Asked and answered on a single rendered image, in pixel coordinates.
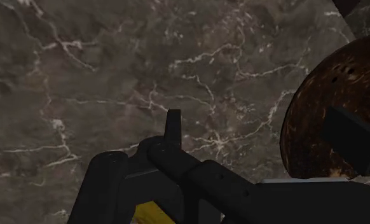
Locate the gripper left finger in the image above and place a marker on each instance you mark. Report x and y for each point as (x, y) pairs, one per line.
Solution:
(172, 130)

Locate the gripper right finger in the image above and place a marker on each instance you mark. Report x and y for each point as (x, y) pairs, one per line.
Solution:
(352, 142)

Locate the dark brown speckled round bowl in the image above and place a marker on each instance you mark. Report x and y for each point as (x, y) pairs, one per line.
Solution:
(315, 118)

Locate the yellow object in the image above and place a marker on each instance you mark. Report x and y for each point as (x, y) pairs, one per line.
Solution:
(152, 214)

